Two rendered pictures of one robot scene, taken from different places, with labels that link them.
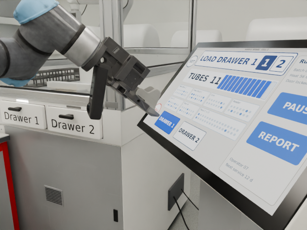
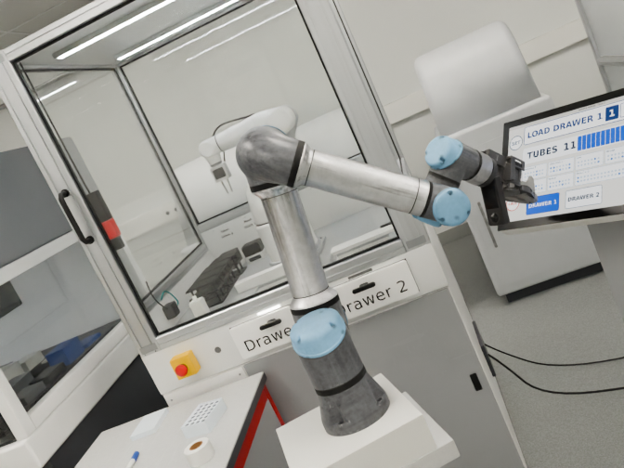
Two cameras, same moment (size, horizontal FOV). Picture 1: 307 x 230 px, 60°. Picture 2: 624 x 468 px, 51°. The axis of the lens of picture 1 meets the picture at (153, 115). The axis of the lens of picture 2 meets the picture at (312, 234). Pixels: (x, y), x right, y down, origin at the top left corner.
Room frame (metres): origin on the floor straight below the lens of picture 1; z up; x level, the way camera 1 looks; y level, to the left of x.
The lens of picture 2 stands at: (-0.75, 0.89, 1.48)
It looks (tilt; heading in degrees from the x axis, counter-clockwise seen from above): 11 degrees down; 346
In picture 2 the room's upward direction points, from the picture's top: 25 degrees counter-clockwise
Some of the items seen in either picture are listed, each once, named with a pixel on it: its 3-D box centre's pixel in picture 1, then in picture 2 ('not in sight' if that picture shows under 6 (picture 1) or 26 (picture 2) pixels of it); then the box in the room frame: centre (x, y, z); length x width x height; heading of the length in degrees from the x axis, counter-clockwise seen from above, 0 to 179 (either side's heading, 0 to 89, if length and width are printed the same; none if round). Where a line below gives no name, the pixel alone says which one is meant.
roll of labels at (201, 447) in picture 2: not in sight; (199, 451); (0.91, 0.99, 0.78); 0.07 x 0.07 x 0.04
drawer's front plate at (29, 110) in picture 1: (22, 114); (277, 328); (1.23, 0.63, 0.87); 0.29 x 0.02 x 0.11; 64
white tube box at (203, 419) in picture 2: not in sight; (204, 417); (1.11, 0.95, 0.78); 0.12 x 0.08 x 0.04; 144
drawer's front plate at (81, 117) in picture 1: (73, 122); (368, 292); (1.09, 0.34, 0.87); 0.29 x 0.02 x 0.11; 64
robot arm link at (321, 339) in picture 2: not in sight; (324, 345); (0.54, 0.64, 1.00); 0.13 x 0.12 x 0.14; 163
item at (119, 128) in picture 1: (92, 97); (305, 276); (1.65, 0.38, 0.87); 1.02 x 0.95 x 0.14; 64
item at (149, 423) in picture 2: not in sight; (149, 423); (1.33, 1.11, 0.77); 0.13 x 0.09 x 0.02; 154
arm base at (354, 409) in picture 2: not in sight; (347, 395); (0.53, 0.65, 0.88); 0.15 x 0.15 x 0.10
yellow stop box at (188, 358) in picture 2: not in sight; (185, 365); (1.36, 0.93, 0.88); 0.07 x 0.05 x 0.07; 64
